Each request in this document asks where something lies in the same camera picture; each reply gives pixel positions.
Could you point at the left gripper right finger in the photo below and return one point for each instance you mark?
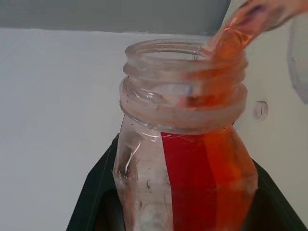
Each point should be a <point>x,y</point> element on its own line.
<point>276,207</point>

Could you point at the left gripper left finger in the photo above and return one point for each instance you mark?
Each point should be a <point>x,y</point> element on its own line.
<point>96,192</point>

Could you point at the bottle with orange liquid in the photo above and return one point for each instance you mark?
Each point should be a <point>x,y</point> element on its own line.
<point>187,183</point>

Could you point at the clear plastic wine glass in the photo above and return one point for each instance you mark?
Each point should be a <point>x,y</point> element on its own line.
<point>298,62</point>

